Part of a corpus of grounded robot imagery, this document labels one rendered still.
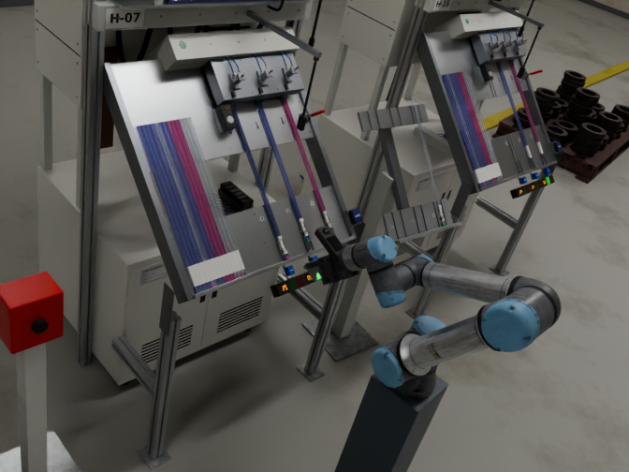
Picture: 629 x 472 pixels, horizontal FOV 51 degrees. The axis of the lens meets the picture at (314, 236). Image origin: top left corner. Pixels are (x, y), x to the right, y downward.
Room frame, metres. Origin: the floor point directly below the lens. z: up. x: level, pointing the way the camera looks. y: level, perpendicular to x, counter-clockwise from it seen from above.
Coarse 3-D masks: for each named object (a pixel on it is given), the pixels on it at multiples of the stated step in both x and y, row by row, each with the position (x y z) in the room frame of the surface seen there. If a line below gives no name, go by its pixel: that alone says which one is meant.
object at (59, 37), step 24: (48, 0) 1.95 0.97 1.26; (72, 0) 1.85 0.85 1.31; (48, 24) 1.95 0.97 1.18; (72, 24) 1.85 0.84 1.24; (216, 24) 2.18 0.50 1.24; (48, 48) 1.95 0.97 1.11; (72, 48) 1.85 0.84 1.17; (48, 72) 1.95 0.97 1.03; (72, 72) 1.84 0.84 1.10; (48, 96) 2.01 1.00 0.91; (72, 96) 1.84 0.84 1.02; (48, 120) 2.01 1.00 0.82; (48, 144) 2.00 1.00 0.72; (48, 168) 2.00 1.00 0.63
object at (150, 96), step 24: (120, 72) 1.76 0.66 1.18; (144, 72) 1.81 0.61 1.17; (168, 72) 1.87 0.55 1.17; (192, 72) 1.93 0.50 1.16; (144, 96) 1.76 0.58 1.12; (168, 96) 1.82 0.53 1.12; (192, 96) 1.87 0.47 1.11; (288, 96) 2.14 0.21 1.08; (144, 120) 1.71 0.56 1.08; (168, 120) 1.76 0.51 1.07; (192, 120) 1.82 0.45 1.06; (240, 120) 1.94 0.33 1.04; (216, 144) 1.82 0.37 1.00; (240, 144) 1.88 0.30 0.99; (264, 144) 1.94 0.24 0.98
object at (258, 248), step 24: (312, 192) 1.95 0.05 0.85; (240, 216) 1.70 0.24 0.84; (264, 216) 1.76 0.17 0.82; (288, 216) 1.82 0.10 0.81; (312, 216) 1.89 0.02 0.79; (336, 216) 1.96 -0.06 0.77; (240, 240) 1.65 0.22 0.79; (264, 240) 1.71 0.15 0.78; (288, 240) 1.77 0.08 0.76; (312, 240) 1.83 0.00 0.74; (264, 264) 1.65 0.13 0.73; (192, 288) 1.45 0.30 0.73
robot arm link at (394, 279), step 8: (392, 264) 1.49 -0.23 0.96; (376, 272) 1.46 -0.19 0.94; (384, 272) 1.46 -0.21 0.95; (392, 272) 1.47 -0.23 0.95; (400, 272) 1.50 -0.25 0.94; (408, 272) 1.51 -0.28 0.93; (376, 280) 1.45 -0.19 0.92; (384, 280) 1.45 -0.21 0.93; (392, 280) 1.45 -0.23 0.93; (400, 280) 1.47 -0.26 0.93; (408, 280) 1.49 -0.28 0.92; (376, 288) 1.45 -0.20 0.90; (384, 288) 1.44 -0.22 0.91; (392, 288) 1.44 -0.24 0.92; (400, 288) 1.45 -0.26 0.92; (408, 288) 1.50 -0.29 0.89; (376, 296) 1.45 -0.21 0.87; (384, 296) 1.43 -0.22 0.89; (392, 296) 1.43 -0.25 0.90; (400, 296) 1.44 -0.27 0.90; (384, 304) 1.42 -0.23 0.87; (392, 304) 1.42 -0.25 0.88
